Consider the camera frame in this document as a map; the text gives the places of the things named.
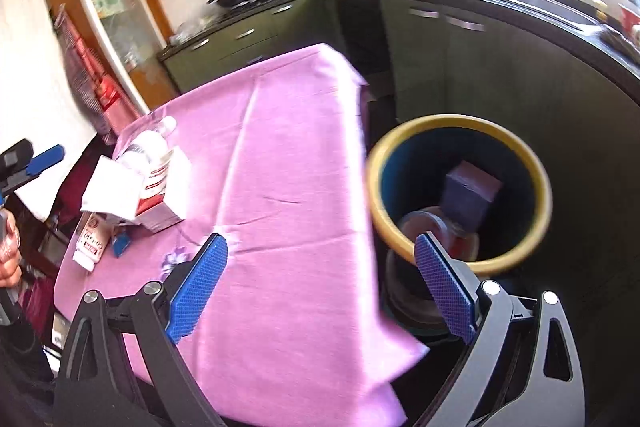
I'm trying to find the white pill bottle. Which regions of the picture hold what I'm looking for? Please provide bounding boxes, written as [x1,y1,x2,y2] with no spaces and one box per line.
[72,213,112,272]

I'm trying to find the blue white sachet wrapper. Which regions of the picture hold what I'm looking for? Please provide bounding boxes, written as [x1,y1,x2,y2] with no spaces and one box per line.
[112,228,132,258]

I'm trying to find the clear plastic bottle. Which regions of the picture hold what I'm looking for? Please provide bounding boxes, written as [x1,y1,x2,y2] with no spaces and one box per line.
[115,116,177,171]

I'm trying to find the pink cardboard box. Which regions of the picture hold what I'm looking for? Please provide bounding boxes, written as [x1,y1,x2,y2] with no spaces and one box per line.
[439,161,502,233]

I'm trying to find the red white milk carton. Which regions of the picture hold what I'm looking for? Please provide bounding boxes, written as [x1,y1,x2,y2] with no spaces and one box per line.
[134,146,193,233]

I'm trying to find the steel kitchen sink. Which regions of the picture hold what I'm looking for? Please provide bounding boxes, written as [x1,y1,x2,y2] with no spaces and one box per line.
[508,0,599,26]

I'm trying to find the person left hand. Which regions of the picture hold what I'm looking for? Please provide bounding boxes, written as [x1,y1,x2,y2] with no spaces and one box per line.
[0,209,22,288]

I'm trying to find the round stool under bin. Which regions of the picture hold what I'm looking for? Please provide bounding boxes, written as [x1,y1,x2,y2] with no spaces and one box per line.
[382,249,458,347]

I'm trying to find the red checked apron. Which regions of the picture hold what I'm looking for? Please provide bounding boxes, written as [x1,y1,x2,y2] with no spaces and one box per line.
[53,4,139,145]

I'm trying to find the white paper sheet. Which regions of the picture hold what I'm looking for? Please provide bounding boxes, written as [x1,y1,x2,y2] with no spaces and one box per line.
[80,153,150,221]

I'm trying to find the pink floral tablecloth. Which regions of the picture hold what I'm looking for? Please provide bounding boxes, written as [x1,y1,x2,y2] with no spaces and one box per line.
[54,44,426,426]

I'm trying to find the blue bin with yellow rim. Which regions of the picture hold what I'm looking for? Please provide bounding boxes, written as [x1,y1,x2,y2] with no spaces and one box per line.
[367,114,553,277]

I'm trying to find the plastic bag on counter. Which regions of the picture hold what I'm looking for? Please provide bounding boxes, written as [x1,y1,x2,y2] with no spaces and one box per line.
[169,16,215,46]

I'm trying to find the green lower cabinets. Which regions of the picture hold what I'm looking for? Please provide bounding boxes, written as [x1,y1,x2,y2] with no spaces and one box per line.
[161,0,639,306]

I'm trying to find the black stone countertop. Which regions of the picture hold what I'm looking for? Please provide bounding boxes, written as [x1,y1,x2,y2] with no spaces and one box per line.
[157,0,639,102]

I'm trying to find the red mug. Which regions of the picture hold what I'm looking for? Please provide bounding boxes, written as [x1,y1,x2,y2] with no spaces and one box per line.
[618,3,640,37]

